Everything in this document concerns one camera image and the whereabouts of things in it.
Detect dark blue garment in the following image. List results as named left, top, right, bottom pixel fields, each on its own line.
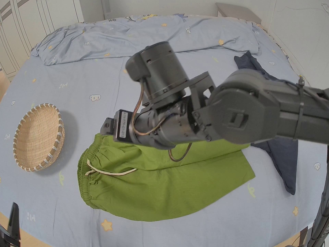
left=233, top=51, right=298, bottom=195

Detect bed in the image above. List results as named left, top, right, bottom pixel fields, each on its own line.
left=0, top=0, right=329, bottom=247

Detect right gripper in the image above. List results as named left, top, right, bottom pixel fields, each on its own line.
left=100, top=104, right=167, bottom=150

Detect round woven basket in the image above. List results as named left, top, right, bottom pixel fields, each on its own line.
left=13, top=103, right=65, bottom=172

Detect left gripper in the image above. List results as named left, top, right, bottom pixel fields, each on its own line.
left=0, top=202, right=21, bottom=247

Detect green shorts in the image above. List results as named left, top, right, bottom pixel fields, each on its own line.
left=77, top=133, right=256, bottom=222

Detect pale blue quilt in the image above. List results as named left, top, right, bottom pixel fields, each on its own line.
left=30, top=14, right=263, bottom=66

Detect white wardrobe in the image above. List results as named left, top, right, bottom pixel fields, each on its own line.
left=0, top=0, right=85, bottom=81

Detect grey bedside table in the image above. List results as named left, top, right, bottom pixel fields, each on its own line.
left=215, top=2, right=263, bottom=24

